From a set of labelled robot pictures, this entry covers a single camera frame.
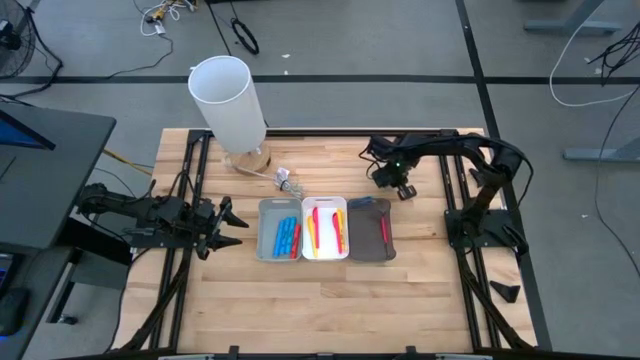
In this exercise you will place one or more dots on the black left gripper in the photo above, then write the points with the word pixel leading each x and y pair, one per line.
pixel 210 225

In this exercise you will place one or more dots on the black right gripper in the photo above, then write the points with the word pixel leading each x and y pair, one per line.
pixel 395 160

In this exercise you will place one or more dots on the teal marker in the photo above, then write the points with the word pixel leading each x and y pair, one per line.
pixel 362 201

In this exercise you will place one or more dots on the red marker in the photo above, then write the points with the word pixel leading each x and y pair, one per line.
pixel 296 245

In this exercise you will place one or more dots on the pink marker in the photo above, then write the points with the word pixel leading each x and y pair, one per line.
pixel 337 232
pixel 316 220
pixel 384 230

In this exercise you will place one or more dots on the smoky transparent plastic bin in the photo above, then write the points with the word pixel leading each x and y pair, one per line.
pixel 367 235

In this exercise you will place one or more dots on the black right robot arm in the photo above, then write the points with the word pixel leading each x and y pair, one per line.
pixel 450 142

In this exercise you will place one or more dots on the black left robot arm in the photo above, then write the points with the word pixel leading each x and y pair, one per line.
pixel 150 212

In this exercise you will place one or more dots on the light grey plastic bin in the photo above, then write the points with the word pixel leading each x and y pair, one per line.
pixel 267 235

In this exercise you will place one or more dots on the crumpled clear wrapper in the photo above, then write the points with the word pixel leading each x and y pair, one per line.
pixel 283 173

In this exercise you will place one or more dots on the black triangular printed part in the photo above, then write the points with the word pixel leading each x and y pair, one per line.
pixel 506 292
pixel 475 176

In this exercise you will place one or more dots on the white plastic bin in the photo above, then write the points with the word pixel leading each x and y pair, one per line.
pixel 326 245

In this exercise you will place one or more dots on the white cylinder container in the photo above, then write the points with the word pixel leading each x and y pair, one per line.
pixel 225 100

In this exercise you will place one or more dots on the black desk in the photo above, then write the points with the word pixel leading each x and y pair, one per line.
pixel 75 140

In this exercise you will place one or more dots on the grey desk leg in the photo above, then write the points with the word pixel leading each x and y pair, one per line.
pixel 600 154
pixel 570 26

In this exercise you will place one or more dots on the black computer monitor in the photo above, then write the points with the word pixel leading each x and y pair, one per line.
pixel 20 135

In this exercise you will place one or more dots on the black computer mouse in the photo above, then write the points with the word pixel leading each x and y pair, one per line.
pixel 12 310

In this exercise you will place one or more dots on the black floor fan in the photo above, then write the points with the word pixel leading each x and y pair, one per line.
pixel 15 55

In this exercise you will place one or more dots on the black aluminium rig frame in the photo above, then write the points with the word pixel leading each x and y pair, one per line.
pixel 325 132

